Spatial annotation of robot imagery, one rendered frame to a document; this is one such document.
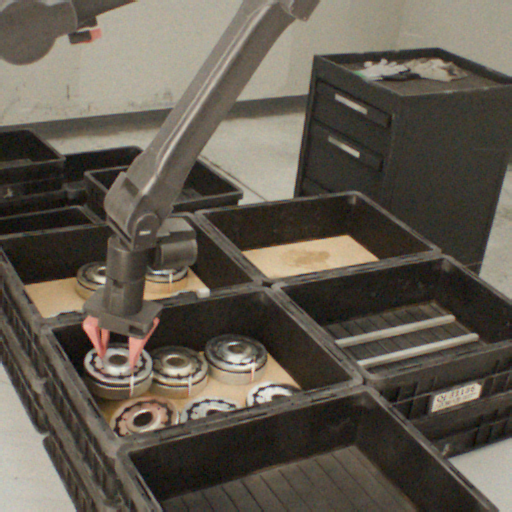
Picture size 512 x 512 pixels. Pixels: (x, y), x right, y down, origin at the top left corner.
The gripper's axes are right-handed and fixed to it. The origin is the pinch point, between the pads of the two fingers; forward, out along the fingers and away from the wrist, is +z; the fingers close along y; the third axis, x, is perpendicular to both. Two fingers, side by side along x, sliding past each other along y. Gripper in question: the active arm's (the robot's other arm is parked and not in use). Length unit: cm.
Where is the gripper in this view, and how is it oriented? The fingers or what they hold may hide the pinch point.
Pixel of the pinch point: (118, 357)
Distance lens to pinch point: 136.8
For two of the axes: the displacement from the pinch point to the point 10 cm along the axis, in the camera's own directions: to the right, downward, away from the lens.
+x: -2.7, 4.1, -8.7
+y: -9.5, -2.5, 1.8
